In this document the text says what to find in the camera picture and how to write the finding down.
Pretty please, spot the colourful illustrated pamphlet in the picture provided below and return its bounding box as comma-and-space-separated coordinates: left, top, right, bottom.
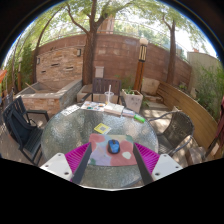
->
80, 100, 106, 112

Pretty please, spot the clear plastic cup with straw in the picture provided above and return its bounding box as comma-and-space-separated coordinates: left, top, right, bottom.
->
104, 84, 115, 105

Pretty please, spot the floral print mouse pad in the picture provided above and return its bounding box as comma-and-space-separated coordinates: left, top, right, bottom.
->
88, 133, 138, 167

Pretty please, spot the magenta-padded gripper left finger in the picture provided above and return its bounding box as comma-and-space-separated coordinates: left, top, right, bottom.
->
39, 142, 93, 185

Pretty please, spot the square stone planter box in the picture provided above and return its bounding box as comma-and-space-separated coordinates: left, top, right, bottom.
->
120, 88, 144, 114

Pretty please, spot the brown wicker chair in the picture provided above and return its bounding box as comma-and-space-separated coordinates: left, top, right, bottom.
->
148, 110, 195, 158

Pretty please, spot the black slatted patio chair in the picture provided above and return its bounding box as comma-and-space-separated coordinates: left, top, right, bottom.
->
1, 95, 50, 167

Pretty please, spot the blue and black computer mouse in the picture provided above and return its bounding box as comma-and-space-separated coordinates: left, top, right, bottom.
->
107, 138, 121, 155

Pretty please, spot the white patterned leaflet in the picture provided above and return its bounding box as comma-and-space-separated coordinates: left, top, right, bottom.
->
60, 104, 81, 117

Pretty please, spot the slim straight tree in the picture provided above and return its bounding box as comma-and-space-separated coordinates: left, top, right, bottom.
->
161, 13, 178, 86

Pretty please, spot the thick forked tree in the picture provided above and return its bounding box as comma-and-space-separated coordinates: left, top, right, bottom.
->
64, 0, 114, 86

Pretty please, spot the open white book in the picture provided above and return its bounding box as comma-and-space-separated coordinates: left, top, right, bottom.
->
103, 102, 125, 117

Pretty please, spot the yellow square card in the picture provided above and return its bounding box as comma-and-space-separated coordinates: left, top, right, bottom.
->
93, 122, 112, 135

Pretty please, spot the raised stone garden bed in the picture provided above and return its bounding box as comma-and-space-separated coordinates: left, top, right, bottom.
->
14, 78, 83, 118

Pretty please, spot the tan stone slab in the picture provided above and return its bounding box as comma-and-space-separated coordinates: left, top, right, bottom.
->
141, 77, 161, 96

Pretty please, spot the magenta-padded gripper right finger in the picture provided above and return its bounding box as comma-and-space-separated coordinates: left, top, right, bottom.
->
132, 142, 184, 185

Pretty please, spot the curved wooden bench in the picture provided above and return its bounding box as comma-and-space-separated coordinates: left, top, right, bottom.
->
155, 81, 223, 159

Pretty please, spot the wooden garden lamp post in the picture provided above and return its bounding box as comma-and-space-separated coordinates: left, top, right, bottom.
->
133, 37, 149, 93

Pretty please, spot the green marker pen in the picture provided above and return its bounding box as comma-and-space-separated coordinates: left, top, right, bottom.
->
133, 113, 147, 124

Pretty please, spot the small thin booklet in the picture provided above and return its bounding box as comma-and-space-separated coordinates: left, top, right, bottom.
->
121, 108, 136, 118

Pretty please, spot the grey wall utility box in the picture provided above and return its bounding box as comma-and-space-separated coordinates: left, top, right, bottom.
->
95, 65, 105, 79

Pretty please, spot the black backpack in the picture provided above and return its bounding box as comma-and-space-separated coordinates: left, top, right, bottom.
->
11, 116, 34, 146

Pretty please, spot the slender leaning tree trunk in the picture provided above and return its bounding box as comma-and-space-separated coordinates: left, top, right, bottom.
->
31, 16, 63, 84

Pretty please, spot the dark wooden slatted chair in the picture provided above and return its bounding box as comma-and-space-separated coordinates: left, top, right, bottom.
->
81, 77, 128, 108

